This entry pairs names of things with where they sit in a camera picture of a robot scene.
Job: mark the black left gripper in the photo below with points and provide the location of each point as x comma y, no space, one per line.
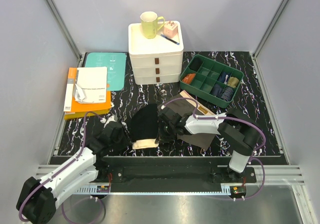
126,142

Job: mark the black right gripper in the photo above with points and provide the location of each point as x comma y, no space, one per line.
162,138

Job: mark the black underwear with cream waistband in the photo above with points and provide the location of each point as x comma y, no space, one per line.
144,128

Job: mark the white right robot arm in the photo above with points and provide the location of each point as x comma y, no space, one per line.
237,129

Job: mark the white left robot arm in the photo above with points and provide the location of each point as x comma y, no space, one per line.
40,198

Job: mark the grey underwear with cream waistband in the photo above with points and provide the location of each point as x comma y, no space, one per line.
183,103

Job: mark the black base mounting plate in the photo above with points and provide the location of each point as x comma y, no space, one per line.
215,169

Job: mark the rolled orange garment in tray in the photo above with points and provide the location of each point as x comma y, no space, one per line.
188,78

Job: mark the orange book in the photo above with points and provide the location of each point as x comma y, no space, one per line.
73,109

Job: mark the white paper manual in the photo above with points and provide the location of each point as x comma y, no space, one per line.
91,85

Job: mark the rolled grey-blue garment in tray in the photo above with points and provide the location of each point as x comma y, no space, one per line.
217,90

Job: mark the green divided organizer tray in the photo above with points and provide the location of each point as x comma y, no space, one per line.
207,76

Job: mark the rolled striped garment in tray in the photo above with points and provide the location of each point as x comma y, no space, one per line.
227,94

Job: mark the white three-drawer storage unit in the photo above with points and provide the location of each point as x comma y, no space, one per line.
157,60

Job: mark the rolled black garment in tray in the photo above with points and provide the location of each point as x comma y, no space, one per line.
195,64

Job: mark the rolled navy garment in tray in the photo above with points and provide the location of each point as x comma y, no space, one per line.
223,78

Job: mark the rolled khaki garment in tray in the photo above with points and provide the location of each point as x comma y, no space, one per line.
233,82

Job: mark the teal plastic board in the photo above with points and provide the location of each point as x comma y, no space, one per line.
116,66

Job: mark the blue pen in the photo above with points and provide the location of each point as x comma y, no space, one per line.
169,39

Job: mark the pink power adapter cube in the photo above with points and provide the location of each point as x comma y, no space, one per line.
170,29

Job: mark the yellow-green mug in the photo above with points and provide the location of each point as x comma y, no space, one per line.
151,23

